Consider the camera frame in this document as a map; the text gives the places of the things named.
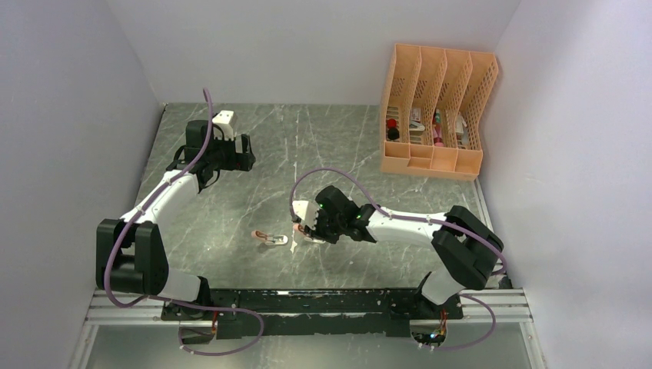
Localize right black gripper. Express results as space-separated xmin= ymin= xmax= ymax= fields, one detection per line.
xmin=304 ymin=208 xmax=345 ymax=245

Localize pink stapler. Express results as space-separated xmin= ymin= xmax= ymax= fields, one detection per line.
xmin=251 ymin=230 xmax=289 ymax=246
xmin=293 ymin=224 xmax=325 ymax=244

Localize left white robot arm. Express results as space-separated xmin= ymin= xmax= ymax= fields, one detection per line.
xmin=95 ymin=120 xmax=256 ymax=320

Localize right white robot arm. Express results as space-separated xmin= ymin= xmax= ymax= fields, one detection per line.
xmin=291 ymin=185 xmax=504 ymax=318

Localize red black item in organizer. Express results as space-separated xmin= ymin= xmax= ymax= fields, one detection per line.
xmin=386 ymin=118 xmax=401 ymax=141

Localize pink items in organizer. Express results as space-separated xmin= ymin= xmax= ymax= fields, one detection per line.
xmin=408 ymin=108 xmax=471 ymax=149

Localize orange file organizer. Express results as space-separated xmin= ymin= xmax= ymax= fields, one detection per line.
xmin=380 ymin=44 xmax=499 ymax=181

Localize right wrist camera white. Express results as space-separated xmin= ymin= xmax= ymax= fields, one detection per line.
xmin=292 ymin=200 xmax=320 ymax=233

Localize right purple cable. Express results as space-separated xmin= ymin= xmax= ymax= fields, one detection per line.
xmin=289 ymin=168 xmax=507 ymax=352

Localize purple cable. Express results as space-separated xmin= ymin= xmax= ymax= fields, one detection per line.
xmin=102 ymin=87 xmax=264 ymax=357
xmin=289 ymin=168 xmax=507 ymax=352

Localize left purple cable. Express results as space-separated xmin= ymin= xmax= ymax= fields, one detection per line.
xmin=102 ymin=87 xmax=264 ymax=357

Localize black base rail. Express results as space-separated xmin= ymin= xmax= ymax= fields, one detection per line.
xmin=161 ymin=288 xmax=463 ymax=339

